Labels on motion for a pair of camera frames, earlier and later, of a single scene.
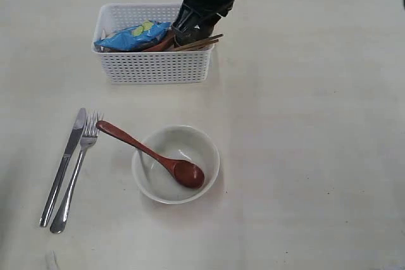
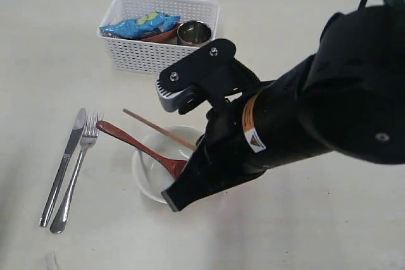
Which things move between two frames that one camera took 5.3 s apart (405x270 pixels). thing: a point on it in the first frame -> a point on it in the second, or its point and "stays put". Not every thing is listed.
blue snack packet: (133, 38) -> (150, 23)
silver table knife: (59, 176) stays put
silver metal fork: (89, 134) stays put
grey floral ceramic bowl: (175, 142) stays put
